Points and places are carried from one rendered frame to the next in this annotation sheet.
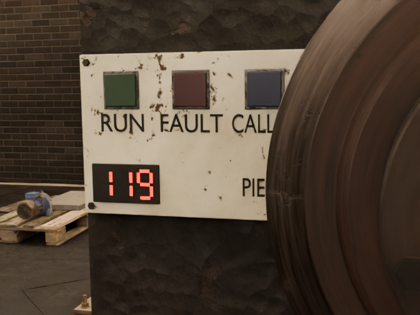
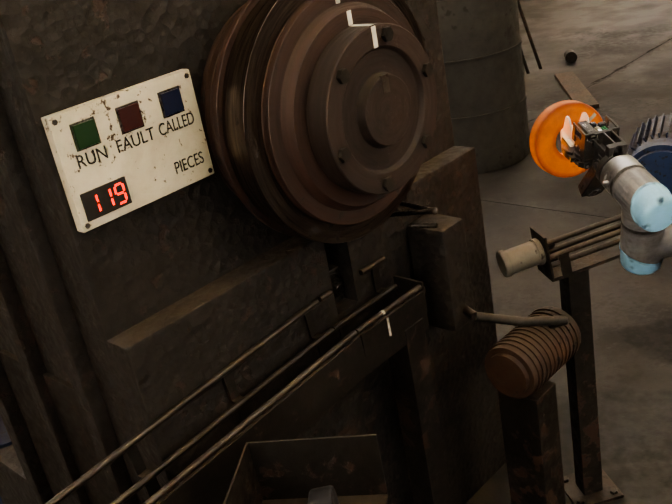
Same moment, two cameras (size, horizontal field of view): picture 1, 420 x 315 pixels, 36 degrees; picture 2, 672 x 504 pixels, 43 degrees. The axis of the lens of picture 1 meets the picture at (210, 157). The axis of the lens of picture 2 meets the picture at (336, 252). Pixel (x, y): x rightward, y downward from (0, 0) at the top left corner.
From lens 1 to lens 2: 1.04 m
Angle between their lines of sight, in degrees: 58
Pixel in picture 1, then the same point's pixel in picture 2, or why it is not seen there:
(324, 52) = (255, 70)
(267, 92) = (175, 103)
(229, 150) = (161, 148)
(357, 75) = (277, 78)
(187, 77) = (127, 110)
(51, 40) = not seen: outside the picture
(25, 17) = not seen: outside the picture
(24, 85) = not seen: outside the picture
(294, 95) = (248, 97)
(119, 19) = (56, 83)
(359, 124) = (290, 101)
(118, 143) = (93, 172)
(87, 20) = (33, 90)
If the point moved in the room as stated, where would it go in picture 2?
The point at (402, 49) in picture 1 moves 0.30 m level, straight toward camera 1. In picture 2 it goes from (293, 60) to (448, 62)
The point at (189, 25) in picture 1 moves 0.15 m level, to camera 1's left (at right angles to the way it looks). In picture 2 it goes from (106, 74) to (33, 103)
